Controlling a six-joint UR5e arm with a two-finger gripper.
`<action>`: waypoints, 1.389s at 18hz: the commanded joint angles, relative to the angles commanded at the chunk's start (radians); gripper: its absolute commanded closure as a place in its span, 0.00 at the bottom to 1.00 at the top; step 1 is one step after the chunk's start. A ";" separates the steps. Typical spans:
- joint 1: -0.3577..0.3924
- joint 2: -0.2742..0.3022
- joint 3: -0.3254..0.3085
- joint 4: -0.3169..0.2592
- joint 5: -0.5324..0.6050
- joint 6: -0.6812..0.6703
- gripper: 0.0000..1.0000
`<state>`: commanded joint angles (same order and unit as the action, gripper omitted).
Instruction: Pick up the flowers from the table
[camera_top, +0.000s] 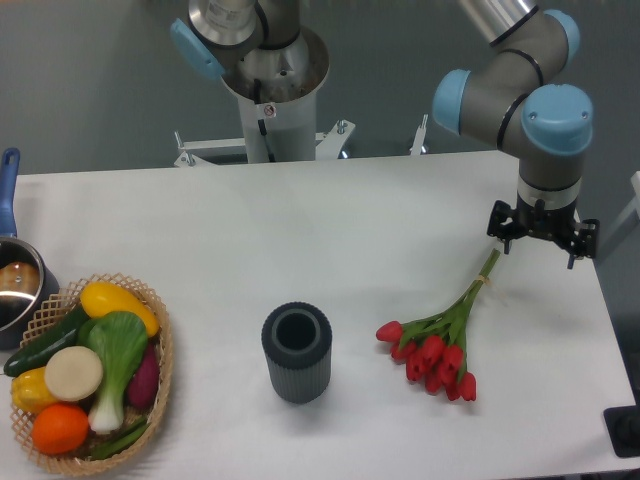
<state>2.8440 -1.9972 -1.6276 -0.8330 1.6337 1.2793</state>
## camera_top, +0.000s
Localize dark grey ribbed vase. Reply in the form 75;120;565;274
261;301;333;404

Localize purple sweet potato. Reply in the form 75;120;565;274
126;344;160;410

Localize red tulip bouquet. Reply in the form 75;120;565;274
375;249;500;402

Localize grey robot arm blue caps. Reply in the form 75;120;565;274
170;1;599;260

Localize green bok choy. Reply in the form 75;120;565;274
78;311;148;435

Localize orange fruit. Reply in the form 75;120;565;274
31;403;89;455

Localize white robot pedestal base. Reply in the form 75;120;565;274
170;20;356;164

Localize black device at table edge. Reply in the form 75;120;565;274
603;405;639;458

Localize woven wicker basket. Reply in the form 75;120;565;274
10;273;173;477

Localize green cucumber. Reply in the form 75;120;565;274
3;306;89;377

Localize yellow squash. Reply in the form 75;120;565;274
80;281;160;338

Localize white frame at right edge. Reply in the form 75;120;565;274
596;171;639;263

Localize green onion leaves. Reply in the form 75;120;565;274
89;417;149;461

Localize blue handled saucepan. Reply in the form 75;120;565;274
1;147;59;351

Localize yellow bell pepper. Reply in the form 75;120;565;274
11;367;60;414

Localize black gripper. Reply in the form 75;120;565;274
487;197;600;269

